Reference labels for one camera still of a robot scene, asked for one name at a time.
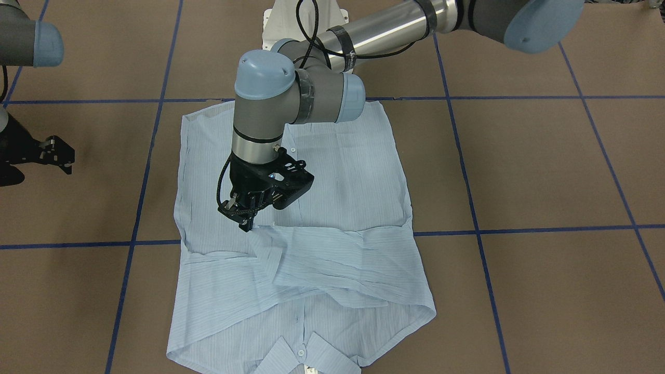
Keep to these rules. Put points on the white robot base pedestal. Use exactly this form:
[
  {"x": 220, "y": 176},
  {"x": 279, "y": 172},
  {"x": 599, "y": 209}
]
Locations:
[{"x": 280, "y": 21}]

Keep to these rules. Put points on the brown paper table cover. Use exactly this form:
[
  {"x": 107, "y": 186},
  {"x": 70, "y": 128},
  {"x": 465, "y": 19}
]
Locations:
[{"x": 536, "y": 182}]

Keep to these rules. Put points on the light blue button-up shirt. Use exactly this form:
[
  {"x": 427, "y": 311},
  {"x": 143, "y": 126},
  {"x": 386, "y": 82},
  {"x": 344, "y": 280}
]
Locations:
[{"x": 332, "y": 282}]

